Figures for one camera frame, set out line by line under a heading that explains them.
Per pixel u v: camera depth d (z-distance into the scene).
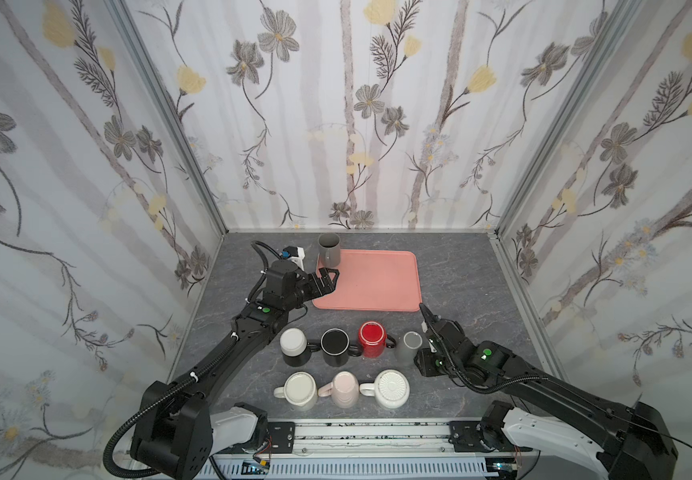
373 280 1.01
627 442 0.40
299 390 0.75
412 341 0.80
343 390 0.73
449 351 0.60
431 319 0.72
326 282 0.72
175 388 0.41
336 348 0.80
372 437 0.76
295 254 0.74
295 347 0.81
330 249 1.02
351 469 0.70
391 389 0.75
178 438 0.40
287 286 0.62
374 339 0.83
